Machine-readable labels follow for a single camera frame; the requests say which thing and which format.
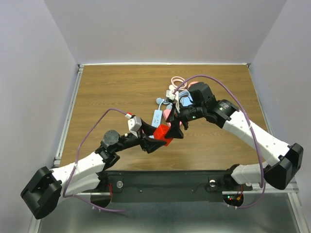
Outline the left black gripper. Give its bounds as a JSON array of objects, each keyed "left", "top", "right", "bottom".
[{"left": 113, "top": 117, "right": 166, "bottom": 153}]

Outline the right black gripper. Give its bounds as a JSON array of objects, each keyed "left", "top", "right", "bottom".
[{"left": 164, "top": 101, "right": 206, "bottom": 138}]

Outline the red cube socket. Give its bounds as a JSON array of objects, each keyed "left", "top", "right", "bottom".
[{"left": 153, "top": 124, "right": 173, "bottom": 147}]

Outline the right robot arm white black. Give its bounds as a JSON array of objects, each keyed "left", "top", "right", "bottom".
[{"left": 165, "top": 82, "right": 303, "bottom": 190}]

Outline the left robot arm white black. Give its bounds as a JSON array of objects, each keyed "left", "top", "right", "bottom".
[{"left": 20, "top": 116, "right": 171, "bottom": 219}]

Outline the pink triangular power strip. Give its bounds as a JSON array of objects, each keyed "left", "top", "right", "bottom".
[{"left": 163, "top": 109, "right": 171, "bottom": 127}]

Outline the blue round socket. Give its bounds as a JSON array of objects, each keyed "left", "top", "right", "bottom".
[{"left": 180, "top": 96, "right": 192, "bottom": 107}]

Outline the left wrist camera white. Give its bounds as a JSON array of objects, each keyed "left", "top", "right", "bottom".
[{"left": 125, "top": 113, "right": 142, "bottom": 137}]

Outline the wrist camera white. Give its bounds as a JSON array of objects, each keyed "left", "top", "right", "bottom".
[
  {"left": 125, "top": 113, "right": 142, "bottom": 137},
  {"left": 165, "top": 90, "right": 180, "bottom": 113}
]

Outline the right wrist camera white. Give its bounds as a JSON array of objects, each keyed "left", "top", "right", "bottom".
[{"left": 165, "top": 90, "right": 180, "bottom": 113}]

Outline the pink coiled cord with plug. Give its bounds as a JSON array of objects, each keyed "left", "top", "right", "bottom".
[{"left": 169, "top": 76, "right": 189, "bottom": 92}]

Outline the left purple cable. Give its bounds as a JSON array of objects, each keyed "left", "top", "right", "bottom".
[{"left": 62, "top": 108, "right": 127, "bottom": 213}]

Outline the purple cable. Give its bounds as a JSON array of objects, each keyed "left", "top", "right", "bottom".
[
  {"left": 173, "top": 74, "right": 267, "bottom": 210},
  {"left": 62, "top": 108, "right": 127, "bottom": 213}
]

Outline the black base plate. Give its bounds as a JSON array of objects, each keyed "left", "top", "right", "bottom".
[{"left": 90, "top": 170, "right": 252, "bottom": 207}]

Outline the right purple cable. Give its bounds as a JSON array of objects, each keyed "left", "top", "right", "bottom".
[{"left": 173, "top": 74, "right": 267, "bottom": 210}]

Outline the aluminium frame rail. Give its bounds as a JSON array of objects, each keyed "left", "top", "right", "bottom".
[{"left": 53, "top": 64, "right": 85, "bottom": 167}]

